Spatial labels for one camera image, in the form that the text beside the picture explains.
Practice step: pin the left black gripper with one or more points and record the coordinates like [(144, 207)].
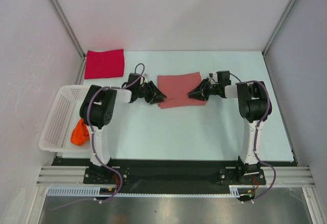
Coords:
[(155, 95)]

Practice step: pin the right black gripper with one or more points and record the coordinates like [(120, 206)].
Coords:
[(197, 93)]

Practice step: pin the salmon pink t shirt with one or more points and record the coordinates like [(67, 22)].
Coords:
[(177, 87)]

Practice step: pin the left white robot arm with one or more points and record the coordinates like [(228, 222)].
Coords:
[(98, 107)]

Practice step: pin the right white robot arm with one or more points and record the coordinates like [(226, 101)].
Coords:
[(254, 106)]

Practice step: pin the folded red t shirt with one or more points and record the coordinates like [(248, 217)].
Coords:
[(104, 65)]

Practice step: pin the orange t shirt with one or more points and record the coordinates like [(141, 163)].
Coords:
[(80, 134)]

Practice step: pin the white plastic basket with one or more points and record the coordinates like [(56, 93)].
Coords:
[(62, 119)]

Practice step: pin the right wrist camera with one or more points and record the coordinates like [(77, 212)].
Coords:
[(213, 78)]

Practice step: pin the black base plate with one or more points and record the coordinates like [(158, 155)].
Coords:
[(167, 176)]

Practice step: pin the right aluminium frame post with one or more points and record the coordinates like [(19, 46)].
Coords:
[(281, 22)]

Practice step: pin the aluminium frame post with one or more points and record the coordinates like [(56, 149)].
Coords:
[(67, 27), (281, 22)]

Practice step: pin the left aluminium frame post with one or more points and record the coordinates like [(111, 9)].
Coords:
[(67, 27)]

